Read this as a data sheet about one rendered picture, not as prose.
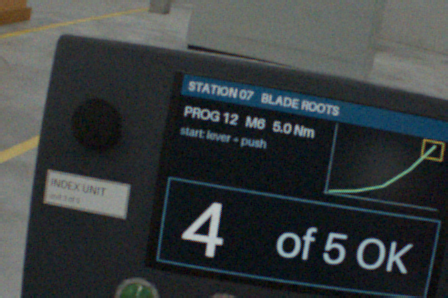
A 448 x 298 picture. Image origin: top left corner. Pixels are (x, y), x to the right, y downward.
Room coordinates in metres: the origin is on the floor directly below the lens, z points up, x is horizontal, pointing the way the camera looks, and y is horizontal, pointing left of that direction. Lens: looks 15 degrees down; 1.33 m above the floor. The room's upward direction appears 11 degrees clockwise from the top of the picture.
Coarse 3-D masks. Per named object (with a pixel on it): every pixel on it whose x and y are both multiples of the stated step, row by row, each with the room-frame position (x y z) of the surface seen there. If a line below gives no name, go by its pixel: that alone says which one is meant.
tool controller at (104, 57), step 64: (64, 64) 0.45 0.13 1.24; (128, 64) 0.46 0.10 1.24; (192, 64) 0.47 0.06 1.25; (256, 64) 0.47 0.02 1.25; (64, 128) 0.45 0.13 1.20; (128, 128) 0.45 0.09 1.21; (192, 128) 0.46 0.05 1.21; (256, 128) 0.46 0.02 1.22; (320, 128) 0.47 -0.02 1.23; (384, 128) 0.47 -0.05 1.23; (64, 192) 0.44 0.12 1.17; (128, 192) 0.44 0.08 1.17; (256, 192) 0.45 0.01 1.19; (320, 192) 0.46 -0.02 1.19; (384, 192) 0.46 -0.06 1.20; (64, 256) 0.43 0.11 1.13; (128, 256) 0.44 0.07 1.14; (256, 256) 0.45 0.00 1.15; (320, 256) 0.45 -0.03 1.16; (384, 256) 0.46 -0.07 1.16
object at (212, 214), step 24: (168, 192) 0.45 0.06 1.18; (192, 192) 0.45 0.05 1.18; (216, 192) 0.45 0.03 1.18; (240, 192) 0.45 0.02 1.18; (168, 216) 0.44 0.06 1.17; (192, 216) 0.45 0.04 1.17; (216, 216) 0.45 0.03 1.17; (240, 216) 0.45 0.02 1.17; (168, 240) 0.44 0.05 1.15; (192, 240) 0.44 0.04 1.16; (216, 240) 0.44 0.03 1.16; (240, 240) 0.45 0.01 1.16; (168, 264) 0.44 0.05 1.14; (192, 264) 0.44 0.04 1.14; (216, 264) 0.44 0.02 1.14; (240, 264) 0.44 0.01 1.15
